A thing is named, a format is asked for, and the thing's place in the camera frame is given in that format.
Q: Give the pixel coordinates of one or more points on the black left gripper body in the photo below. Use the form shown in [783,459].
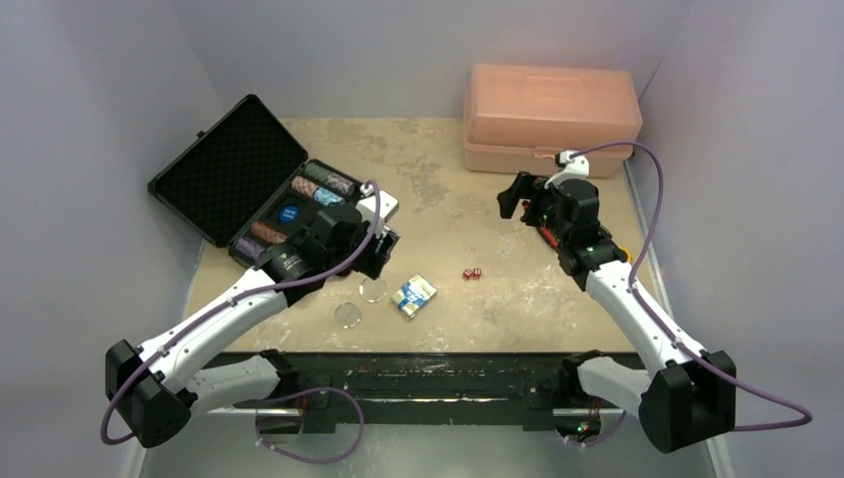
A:
[369,261]

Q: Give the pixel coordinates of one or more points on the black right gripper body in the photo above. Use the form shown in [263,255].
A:
[529,200]

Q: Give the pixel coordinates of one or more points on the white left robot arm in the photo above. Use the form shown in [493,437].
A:
[153,389]

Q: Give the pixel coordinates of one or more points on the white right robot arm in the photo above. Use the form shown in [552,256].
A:
[683,394]

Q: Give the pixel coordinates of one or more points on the black poker set case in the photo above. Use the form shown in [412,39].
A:
[237,172]

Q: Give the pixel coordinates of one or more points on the blue chip stack lower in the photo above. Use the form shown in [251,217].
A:
[326,197]

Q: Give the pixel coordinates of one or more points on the blue dealer button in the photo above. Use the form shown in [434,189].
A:
[289,213]

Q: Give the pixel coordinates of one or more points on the brown chip stack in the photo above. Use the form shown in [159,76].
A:
[267,233]

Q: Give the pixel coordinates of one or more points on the clear round disc upper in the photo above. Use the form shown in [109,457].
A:
[373,290]

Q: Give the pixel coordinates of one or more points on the clear round disc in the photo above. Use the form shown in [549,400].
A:
[373,290]
[348,315]

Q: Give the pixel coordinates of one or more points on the pink plastic toolbox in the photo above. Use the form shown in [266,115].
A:
[517,118]

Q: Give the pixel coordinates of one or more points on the yellow tape measure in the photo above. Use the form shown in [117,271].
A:
[627,254]

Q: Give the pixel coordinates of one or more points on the clear round disc lower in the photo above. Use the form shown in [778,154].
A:
[348,315]

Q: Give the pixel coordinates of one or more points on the purple chip stack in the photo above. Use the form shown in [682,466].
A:
[249,248]

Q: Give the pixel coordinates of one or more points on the blue striped card deck box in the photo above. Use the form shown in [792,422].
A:
[414,295]

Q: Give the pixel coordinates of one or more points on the black table edge rail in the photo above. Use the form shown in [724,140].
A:
[534,391]

